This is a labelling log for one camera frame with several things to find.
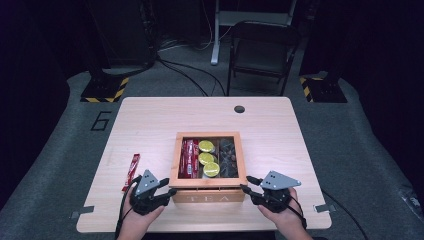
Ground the pile of dark packets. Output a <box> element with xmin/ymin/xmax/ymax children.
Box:
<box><xmin>218</xmin><ymin>137</ymin><xmax>239</xmax><ymax>178</ymax></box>

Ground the white metal stand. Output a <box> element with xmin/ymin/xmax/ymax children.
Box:
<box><xmin>210</xmin><ymin>0</ymin><xmax>298</xmax><ymax>66</ymax></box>

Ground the green round capsule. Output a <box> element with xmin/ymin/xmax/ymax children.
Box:
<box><xmin>198</xmin><ymin>152</ymin><xmax>216</xmax><ymax>167</ymax></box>
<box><xmin>202</xmin><ymin>161</ymin><xmax>221</xmax><ymax>178</ymax></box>
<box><xmin>198</xmin><ymin>139</ymin><xmax>216</xmax><ymax>154</ymax></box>

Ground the red stick packet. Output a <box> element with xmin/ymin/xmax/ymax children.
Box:
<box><xmin>121</xmin><ymin>153</ymin><xmax>142</xmax><ymax>193</ymax></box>
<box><xmin>179</xmin><ymin>139</ymin><xmax>190</xmax><ymax>179</ymax></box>
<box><xmin>187</xmin><ymin>139</ymin><xmax>200</xmax><ymax>179</ymax></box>

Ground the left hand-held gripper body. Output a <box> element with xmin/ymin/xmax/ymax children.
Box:
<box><xmin>129</xmin><ymin>168</ymin><xmax>168</xmax><ymax>216</ymax></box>

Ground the black folding chair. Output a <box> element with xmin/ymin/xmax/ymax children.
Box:
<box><xmin>226</xmin><ymin>20</ymin><xmax>302</xmax><ymax>97</ymax></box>

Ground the black floor cable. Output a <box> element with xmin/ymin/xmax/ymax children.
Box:
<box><xmin>155</xmin><ymin>54</ymin><xmax>228</xmax><ymax>98</ymax></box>
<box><xmin>319</xmin><ymin>189</ymin><xmax>369</xmax><ymax>240</ymax></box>

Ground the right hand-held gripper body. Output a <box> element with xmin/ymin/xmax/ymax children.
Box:
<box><xmin>251</xmin><ymin>170</ymin><xmax>302</xmax><ymax>214</ymax></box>

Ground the person's left hand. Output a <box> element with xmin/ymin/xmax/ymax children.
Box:
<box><xmin>121</xmin><ymin>186</ymin><xmax>166</xmax><ymax>232</ymax></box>

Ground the person's right hand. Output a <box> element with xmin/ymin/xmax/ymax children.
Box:
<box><xmin>257</xmin><ymin>187</ymin><xmax>308</xmax><ymax>232</ymax></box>

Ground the grey tape piece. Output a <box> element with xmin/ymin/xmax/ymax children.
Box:
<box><xmin>313</xmin><ymin>203</ymin><xmax>337</xmax><ymax>214</ymax></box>
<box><xmin>70</xmin><ymin>205</ymin><xmax>96</xmax><ymax>220</ymax></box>

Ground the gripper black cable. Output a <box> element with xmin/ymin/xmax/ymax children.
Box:
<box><xmin>287</xmin><ymin>195</ymin><xmax>308</xmax><ymax>231</ymax></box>
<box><xmin>114</xmin><ymin>175</ymin><xmax>143</xmax><ymax>240</ymax></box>

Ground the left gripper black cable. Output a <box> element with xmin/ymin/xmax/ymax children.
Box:
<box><xmin>114</xmin><ymin>175</ymin><xmax>143</xmax><ymax>240</ymax></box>

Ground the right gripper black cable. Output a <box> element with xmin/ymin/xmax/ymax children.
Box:
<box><xmin>287</xmin><ymin>195</ymin><xmax>308</xmax><ymax>231</ymax></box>

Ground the black stand with striped base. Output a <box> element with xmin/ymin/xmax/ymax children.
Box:
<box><xmin>80</xmin><ymin>0</ymin><xmax>130</xmax><ymax>104</ymax></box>
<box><xmin>298</xmin><ymin>0</ymin><xmax>348</xmax><ymax>104</ymax></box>

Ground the wooden tea box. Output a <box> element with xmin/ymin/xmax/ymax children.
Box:
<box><xmin>168</xmin><ymin>131</ymin><xmax>249</xmax><ymax>204</ymax></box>

